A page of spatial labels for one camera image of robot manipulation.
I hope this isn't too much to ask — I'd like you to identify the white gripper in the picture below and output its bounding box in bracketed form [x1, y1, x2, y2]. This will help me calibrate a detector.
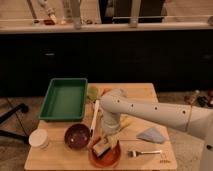
[92, 113, 122, 158]

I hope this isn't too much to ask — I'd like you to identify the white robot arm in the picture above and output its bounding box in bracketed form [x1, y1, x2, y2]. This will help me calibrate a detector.
[99, 89, 213, 171]

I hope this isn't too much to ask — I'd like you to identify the red bowl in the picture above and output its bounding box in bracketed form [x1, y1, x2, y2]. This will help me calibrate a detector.
[88, 137, 121, 168]

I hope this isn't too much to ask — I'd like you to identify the purple bowl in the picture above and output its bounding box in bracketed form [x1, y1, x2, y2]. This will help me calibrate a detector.
[64, 124, 90, 150]

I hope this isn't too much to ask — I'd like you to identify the silver fork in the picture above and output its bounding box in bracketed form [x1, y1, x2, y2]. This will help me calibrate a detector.
[127, 150, 162, 158]

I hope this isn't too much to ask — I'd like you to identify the yellow banana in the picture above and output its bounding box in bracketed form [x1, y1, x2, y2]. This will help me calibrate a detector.
[120, 116, 132, 130]

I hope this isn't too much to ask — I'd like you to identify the blue folded cloth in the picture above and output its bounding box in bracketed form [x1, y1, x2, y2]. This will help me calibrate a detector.
[136, 127, 166, 144]

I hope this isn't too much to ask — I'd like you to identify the orange tomato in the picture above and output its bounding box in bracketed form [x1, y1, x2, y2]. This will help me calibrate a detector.
[102, 88, 112, 94]

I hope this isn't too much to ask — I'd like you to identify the green lettuce toy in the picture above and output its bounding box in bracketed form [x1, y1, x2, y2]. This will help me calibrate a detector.
[87, 86, 99, 102]

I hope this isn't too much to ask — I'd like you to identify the green plastic tray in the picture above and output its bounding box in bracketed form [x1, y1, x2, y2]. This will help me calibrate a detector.
[39, 78, 88, 122]

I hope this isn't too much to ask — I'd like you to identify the white cup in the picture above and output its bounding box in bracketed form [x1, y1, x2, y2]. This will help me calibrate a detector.
[29, 129, 49, 149]

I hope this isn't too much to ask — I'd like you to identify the black chair base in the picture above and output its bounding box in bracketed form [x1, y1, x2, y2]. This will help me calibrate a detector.
[0, 103, 29, 144]

